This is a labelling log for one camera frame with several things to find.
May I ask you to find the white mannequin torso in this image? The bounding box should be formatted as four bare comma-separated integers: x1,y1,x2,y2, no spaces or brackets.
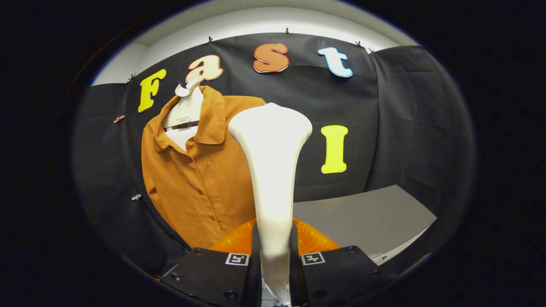
161,79,204,152

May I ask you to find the grey drawer cabinet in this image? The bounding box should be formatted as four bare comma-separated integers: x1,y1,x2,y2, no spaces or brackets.
293,184,438,266

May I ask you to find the orange button-up shirt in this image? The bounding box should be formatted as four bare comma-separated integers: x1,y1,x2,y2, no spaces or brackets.
141,85,267,249

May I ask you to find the white garment steamer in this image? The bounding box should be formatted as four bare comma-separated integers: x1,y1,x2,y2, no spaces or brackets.
228,102,313,307

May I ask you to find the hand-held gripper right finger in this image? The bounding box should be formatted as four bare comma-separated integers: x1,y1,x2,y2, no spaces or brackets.
290,217,397,307

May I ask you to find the row of black clips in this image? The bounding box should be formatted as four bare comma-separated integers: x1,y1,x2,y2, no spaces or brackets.
126,28,376,85

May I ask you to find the black backdrop cloth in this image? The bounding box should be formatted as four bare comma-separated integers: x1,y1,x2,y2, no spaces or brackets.
73,32,476,278

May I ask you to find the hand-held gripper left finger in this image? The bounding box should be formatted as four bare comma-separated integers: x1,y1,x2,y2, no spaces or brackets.
160,217,262,307

